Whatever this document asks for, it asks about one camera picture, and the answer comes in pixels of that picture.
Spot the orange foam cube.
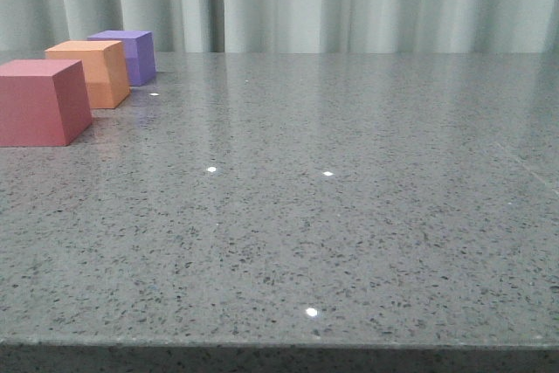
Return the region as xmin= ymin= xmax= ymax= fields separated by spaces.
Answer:
xmin=45 ymin=40 xmax=130 ymax=109

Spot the pale green curtain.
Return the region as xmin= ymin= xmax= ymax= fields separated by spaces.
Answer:
xmin=1 ymin=0 xmax=558 ymax=53

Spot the purple foam cube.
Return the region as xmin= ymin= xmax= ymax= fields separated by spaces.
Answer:
xmin=86 ymin=30 xmax=156 ymax=86

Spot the red foam cube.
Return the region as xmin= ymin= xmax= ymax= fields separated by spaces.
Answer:
xmin=1 ymin=59 xmax=93 ymax=147

